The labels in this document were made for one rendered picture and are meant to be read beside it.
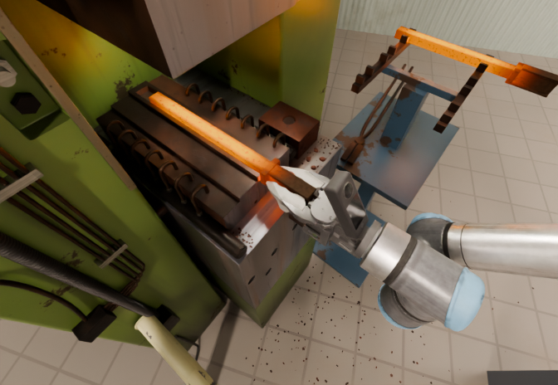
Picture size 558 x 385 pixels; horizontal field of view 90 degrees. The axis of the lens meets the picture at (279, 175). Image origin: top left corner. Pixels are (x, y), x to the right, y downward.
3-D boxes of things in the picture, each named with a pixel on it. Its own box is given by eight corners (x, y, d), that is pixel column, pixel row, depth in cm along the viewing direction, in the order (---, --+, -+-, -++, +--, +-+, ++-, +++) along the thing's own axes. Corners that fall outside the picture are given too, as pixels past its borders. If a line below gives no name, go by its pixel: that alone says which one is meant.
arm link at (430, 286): (446, 340, 44) (484, 333, 35) (374, 289, 48) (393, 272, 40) (464, 290, 48) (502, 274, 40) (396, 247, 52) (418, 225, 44)
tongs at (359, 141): (403, 65, 115) (404, 62, 114) (413, 68, 113) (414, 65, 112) (340, 159, 86) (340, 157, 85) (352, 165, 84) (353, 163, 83)
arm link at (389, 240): (393, 271, 40) (418, 223, 45) (363, 251, 42) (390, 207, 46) (375, 287, 47) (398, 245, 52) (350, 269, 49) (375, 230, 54)
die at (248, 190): (288, 170, 64) (290, 145, 57) (228, 233, 55) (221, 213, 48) (171, 97, 79) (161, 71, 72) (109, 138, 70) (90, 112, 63)
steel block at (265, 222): (320, 223, 105) (343, 144, 69) (255, 309, 88) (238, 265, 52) (216, 153, 125) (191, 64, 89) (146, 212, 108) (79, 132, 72)
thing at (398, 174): (457, 132, 95) (459, 127, 94) (405, 210, 78) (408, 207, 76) (378, 95, 107) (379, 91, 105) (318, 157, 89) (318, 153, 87)
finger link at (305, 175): (279, 181, 59) (310, 210, 55) (279, 164, 54) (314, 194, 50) (290, 173, 60) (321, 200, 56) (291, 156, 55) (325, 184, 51)
